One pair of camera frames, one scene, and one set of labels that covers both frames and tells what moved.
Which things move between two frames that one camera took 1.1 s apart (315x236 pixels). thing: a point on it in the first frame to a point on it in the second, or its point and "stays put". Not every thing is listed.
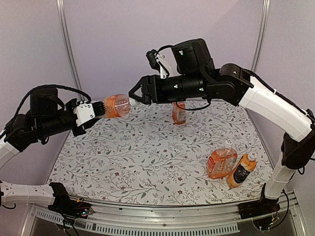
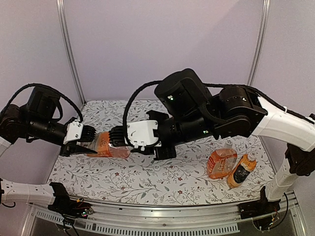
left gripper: (82, 130) to (71, 148)
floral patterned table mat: (134, 154) stays put
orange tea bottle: (221, 160) stays put
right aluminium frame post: (262, 35) stays put
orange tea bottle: (118, 105) to (101, 146)
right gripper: (147, 96) to (166, 155)
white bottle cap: (156, 167) stays put
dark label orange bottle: (246, 163) stays put
